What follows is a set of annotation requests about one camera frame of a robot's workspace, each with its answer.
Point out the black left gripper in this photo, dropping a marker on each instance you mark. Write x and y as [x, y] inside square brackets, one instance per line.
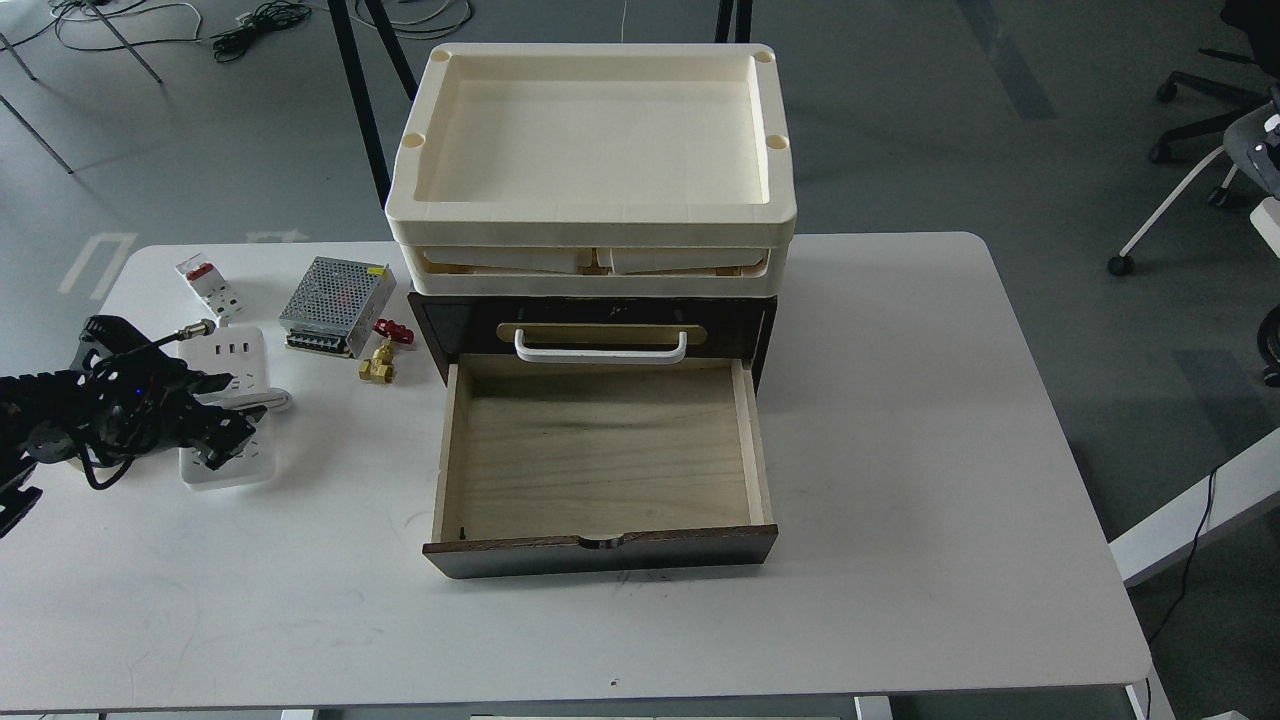
[129, 399]

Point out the white power strip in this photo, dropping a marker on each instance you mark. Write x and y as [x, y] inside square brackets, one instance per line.
[238, 350]

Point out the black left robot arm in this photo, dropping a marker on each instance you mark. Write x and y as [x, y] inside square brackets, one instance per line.
[31, 410]

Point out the white red circuit breaker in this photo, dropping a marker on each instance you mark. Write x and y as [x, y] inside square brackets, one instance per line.
[211, 287]

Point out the metal mesh power supply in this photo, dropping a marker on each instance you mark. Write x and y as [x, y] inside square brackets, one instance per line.
[334, 307]

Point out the open wooden drawer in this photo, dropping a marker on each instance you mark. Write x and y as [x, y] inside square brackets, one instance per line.
[559, 469]

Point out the cream plastic tray top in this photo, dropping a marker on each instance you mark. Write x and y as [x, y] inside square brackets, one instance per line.
[670, 146]

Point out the white desk edge right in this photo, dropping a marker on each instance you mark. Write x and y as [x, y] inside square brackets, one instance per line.
[1241, 490]

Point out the white leg office chair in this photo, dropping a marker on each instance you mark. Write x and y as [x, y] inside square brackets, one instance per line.
[1248, 138]

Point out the brass valve red handle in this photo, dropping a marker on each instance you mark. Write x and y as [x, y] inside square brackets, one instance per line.
[379, 367]

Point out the white drawer handle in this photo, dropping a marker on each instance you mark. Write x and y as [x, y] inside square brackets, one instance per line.
[592, 356]

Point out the black cable bundle floor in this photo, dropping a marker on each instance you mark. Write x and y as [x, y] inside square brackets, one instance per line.
[266, 19]

